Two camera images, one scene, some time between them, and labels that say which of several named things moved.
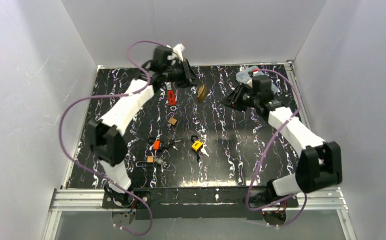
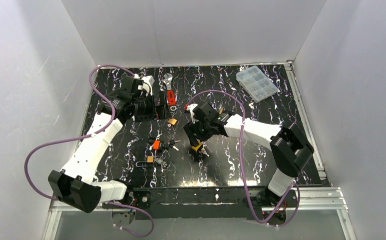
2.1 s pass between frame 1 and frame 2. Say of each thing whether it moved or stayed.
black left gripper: moved
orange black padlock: stayed
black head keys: stayed
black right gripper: moved
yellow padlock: stayed
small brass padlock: stayed
